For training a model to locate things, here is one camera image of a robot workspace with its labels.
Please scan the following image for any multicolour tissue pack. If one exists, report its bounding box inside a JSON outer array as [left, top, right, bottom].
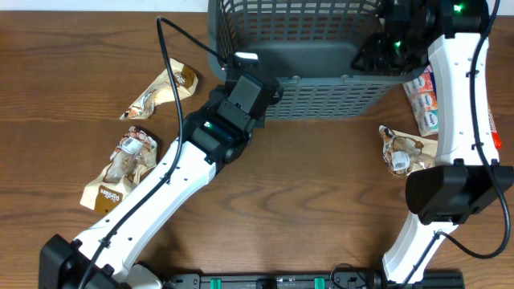
[[402, 65, 439, 136]]

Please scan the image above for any grey plastic basket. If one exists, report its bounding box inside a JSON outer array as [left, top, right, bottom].
[[208, 0, 426, 120]]

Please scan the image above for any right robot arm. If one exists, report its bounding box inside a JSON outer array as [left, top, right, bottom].
[[352, 0, 513, 288]]

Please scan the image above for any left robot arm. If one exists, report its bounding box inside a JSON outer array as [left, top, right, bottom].
[[38, 72, 284, 288]]

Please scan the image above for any crumpled beige snack bag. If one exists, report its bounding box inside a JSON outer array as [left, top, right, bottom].
[[120, 58, 198, 120]]

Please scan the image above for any beige nut bag with label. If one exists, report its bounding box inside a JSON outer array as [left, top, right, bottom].
[[80, 126, 157, 214]]

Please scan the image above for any left black cable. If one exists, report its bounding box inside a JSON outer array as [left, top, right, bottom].
[[78, 15, 226, 289]]

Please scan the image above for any black cable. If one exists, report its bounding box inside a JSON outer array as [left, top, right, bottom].
[[401, 0, 512, 289], [78, 15, 226, 289]]

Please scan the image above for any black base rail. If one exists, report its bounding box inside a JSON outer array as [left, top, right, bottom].
[[163, 269, 466, 289]]

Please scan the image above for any right black cable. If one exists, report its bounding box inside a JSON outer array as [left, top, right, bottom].
[[401, 0, 512, 289]]

